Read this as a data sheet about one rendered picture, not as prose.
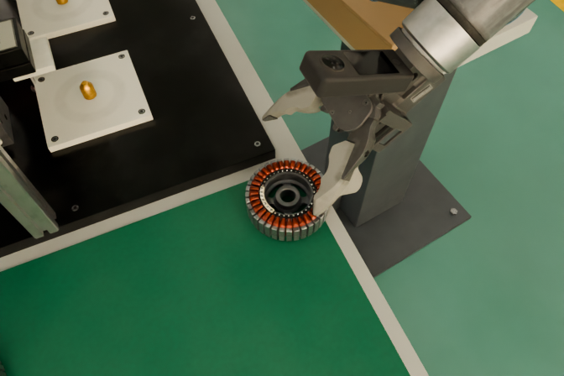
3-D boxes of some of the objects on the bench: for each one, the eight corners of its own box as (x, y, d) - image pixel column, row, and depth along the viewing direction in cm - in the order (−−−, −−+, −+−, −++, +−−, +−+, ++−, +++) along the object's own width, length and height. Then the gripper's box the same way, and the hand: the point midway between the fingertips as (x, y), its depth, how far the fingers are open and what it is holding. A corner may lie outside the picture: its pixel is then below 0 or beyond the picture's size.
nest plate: (97, -27, 93) (96, -33, 92) (116, 21, 85) (114, 15, 84) (16, -7, 89) (13, -13, 88) (27, 44, 82) (23, 39, 80)
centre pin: (95, 88, 74) (89, 75, 72) (97, 97, 73) (91, 85, 71) (82, 92, 74) (76, 80, 72) (85, 101, 73) (79, 89, 71)
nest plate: (128, 54, 80) (127, 49, 79) (153, 119, 73) (151, 114, 72) (35, 81, 77) (32, 76, 76) (50, 153, 69) (47, 148, 68)
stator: (309, 161, 71) (310, 146, 68) (342, 226, 65) (345, 212, 62) (236, 185, 68) (233, 170, 65) (263, 254, 63) (262, 242, 60)
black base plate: (156, -67, 104) (154, -77, 102) (275, 158, 71) (275, 148, 69) (-81, -12, 93) (-89, -22, 91) (-70, 283, 61) (-81, 276, 59)
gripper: (493, 129, 50) (352, 237, 58) (394, 13, 60) (285, 119, 68) (465, 107, 44) (311, 232, 52) (359, -19, 54) (244, 102, 62)
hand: (282, 164), depth 58 cm, fingers open, 14 cm apart
